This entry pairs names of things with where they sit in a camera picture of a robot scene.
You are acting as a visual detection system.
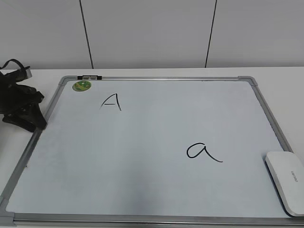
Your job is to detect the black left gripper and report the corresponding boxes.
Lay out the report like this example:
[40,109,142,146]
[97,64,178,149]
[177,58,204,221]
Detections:
[0,68,47,132]

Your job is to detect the white board eraser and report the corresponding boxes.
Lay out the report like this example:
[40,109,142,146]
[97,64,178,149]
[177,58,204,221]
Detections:
[265,152,304,217]

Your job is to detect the green round magnet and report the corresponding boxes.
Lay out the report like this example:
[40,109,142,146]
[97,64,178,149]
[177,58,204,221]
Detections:
[72,80,92,92]

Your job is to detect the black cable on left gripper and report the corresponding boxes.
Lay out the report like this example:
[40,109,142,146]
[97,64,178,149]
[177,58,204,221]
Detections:
[0,58,30,71]

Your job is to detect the black clip on frame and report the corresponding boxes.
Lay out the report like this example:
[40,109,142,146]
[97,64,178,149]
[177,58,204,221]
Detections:
[77,75,102,80]

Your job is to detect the white board with grey frame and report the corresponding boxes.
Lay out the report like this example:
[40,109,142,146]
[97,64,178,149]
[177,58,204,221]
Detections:
[0,76,304,227]

